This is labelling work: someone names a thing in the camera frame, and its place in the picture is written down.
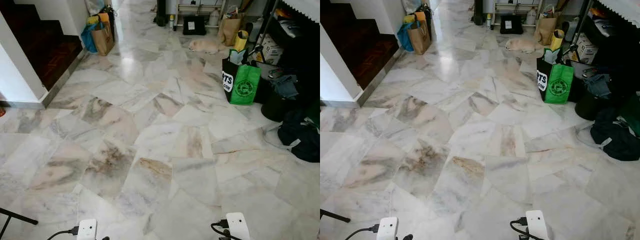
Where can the black round bucket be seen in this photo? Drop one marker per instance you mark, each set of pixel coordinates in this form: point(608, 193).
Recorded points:
point(274, 107)
point(588, 106)

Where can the folded blue jeans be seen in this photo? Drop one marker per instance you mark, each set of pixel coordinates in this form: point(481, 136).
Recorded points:
point(286, 86)
point(598, 84)

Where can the green and black shopping bag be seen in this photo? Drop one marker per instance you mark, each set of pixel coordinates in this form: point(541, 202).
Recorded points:
point(244, 86)
point(559, 85)

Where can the dark wooden staircase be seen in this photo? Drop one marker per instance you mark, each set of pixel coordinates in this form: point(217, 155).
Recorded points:
point(42, 45)
point(362, 47)

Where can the white cardboard box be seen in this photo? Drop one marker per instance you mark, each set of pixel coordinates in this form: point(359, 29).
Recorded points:
point(586, 50)
point(271, 50)

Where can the black stand leg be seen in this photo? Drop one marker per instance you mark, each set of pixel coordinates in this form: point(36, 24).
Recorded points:
point(334, 215)
point(19, 216)

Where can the yellow bag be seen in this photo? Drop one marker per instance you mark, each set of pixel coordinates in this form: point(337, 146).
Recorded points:
point(241, 40)
point(556, 39)

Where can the white table cloth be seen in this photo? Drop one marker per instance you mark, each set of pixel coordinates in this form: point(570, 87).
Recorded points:
point(620, 9)
point(301, 9)

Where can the blue plastic bag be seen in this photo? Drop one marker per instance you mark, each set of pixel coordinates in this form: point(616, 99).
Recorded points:
point(404, 36)
point(88, 37)

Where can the brown paper bag filled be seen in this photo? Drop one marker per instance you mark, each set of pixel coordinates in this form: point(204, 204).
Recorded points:
point(230, 29)
point(546, 28)

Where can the white plastic bottle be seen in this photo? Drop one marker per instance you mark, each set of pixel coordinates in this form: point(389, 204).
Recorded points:
point(214, 17)
point(531, 16)

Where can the black bag white label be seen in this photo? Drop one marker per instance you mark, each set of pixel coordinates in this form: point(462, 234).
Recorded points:
point(511, 25)
point(194, 26)

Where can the metal frame rack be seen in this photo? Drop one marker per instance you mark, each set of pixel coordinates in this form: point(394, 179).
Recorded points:
point(515, 7)
point(199, 9)

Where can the black floor post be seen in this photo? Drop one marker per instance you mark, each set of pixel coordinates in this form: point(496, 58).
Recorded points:
point(478, 12)
point(160, 14)

